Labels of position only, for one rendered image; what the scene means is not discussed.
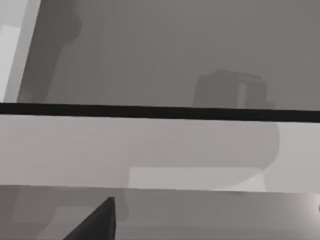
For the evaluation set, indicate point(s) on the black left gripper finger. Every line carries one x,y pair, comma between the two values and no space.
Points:
100,222

